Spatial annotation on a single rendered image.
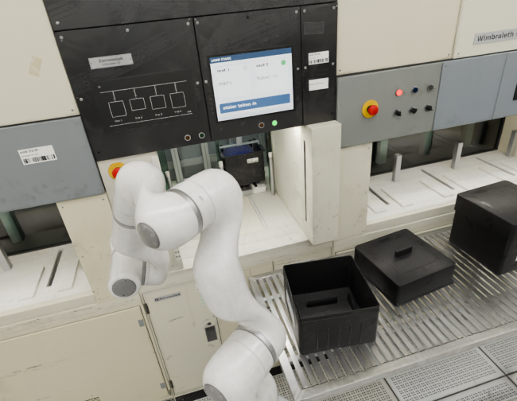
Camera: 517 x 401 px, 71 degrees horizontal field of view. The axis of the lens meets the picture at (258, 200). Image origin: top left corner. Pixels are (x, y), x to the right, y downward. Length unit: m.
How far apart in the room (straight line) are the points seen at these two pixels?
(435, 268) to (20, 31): 1.59
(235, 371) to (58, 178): 0.88
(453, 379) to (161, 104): 1.98
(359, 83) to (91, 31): 0.91
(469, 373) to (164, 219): 2.05
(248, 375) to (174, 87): 0.88
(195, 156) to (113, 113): 1.09
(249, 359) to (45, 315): 1.08
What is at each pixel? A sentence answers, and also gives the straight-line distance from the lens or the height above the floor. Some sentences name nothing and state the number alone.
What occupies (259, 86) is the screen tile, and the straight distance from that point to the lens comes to 1.32.
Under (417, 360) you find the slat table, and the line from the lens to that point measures 1.41.
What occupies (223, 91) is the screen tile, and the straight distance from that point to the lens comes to 1.30.
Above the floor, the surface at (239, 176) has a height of 1.00.
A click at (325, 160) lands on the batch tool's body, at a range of 1.45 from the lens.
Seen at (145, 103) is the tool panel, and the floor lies 1.57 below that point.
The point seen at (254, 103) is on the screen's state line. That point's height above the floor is 1.51.
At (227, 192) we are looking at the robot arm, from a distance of 0.71.
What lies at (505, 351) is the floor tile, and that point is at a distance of 2.60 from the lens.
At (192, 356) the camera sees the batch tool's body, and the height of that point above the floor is 0.34.
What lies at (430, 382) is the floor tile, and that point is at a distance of 2.33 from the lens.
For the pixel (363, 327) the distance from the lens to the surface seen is 1.35.
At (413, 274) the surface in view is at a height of 0.86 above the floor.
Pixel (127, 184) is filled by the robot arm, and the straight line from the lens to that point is 0.78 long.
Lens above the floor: 1.85
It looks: 30 degrees down
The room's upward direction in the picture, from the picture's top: 5 degrees counter-clockwise
